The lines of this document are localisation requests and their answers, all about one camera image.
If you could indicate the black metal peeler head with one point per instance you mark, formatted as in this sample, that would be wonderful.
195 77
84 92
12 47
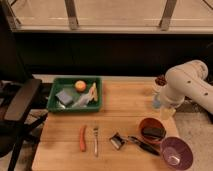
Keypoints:
117 141

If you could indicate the black handled tool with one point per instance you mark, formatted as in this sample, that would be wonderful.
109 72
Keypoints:
143 145

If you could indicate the black office chair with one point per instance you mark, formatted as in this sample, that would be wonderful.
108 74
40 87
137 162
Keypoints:
13 129

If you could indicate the black sponge block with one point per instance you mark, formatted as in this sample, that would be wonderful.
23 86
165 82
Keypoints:
154 132

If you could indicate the orange bowl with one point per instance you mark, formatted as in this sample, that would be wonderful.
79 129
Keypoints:
150 122

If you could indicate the blue grey sponge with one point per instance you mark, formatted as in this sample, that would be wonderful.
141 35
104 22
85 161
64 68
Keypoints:
64 97

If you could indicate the brown pine cone object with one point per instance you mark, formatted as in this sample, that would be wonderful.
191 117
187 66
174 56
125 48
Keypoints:
160 80

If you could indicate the purple plastic cup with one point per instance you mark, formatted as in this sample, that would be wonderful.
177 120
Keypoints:
176 153

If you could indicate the orange carrot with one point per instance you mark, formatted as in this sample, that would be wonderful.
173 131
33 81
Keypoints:
82 142

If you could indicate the clear plastic bag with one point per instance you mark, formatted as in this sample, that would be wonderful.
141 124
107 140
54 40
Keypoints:
82 101

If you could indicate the red yellow apple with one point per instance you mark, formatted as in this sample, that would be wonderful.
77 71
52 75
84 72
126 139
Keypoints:
80 86

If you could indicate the green plastic tray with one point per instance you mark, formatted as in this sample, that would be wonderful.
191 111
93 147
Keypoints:
67 84

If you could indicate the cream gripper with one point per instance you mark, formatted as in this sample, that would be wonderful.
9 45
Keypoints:
166 113

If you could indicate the silver fork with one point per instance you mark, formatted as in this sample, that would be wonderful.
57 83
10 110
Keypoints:
95 132

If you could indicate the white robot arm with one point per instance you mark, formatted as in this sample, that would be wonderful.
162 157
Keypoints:
187 80

